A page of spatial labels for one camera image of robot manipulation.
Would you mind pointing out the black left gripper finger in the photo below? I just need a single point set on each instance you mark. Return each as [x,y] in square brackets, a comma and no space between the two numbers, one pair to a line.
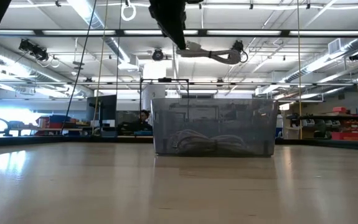
[171,21]

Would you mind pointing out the person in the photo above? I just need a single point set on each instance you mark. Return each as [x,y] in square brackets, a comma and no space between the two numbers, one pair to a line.
[144,119]

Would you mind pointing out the clear plastic bin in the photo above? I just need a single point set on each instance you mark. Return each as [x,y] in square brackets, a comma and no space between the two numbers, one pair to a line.
[213,118]

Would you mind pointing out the red storage bin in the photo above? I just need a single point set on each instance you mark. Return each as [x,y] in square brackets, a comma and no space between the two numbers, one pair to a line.
[340,109]

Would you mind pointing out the round ceiling camera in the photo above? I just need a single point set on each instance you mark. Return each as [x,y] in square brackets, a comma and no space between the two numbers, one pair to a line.
[157,54]

